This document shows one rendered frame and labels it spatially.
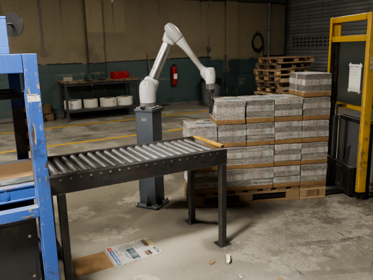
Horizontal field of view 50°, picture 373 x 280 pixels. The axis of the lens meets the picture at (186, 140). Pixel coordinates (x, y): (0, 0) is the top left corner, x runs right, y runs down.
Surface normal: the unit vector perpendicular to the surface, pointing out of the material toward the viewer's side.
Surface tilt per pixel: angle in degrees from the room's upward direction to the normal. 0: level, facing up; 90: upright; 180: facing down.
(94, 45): 90
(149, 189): 90
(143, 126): 90
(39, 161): 90
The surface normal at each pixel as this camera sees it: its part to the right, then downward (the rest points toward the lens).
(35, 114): 0.48, 0.18
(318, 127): 0.17, 0.21
